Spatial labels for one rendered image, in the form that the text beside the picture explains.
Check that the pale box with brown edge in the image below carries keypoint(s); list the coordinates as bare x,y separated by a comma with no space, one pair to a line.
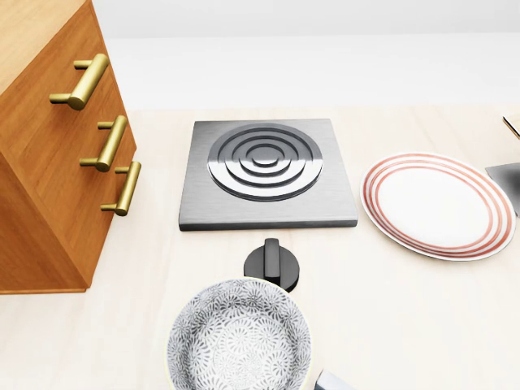
514,126

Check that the flat dark stove plate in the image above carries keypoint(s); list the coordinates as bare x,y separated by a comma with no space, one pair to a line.
203,203

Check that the wooden cabinet with drawers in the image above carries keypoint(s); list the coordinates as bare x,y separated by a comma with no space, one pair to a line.
36,227

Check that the low wooden cabinet drawer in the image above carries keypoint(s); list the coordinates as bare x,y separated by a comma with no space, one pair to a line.
91,235

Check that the white plate with red rings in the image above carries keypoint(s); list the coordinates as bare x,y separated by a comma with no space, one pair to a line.
436,205

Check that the middle wooden cabinet drawer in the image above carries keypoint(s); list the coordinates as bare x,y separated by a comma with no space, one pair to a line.
69,162

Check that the grey metal object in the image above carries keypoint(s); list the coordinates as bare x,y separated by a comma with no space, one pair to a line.
508,180

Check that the large wooden cabinet drawer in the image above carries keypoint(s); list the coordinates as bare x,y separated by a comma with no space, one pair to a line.
48,61

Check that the round black stove knob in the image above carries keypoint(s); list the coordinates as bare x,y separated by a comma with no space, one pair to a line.
271,260

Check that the grey patterned bowl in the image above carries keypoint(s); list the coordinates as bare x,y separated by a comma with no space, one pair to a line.
239,345

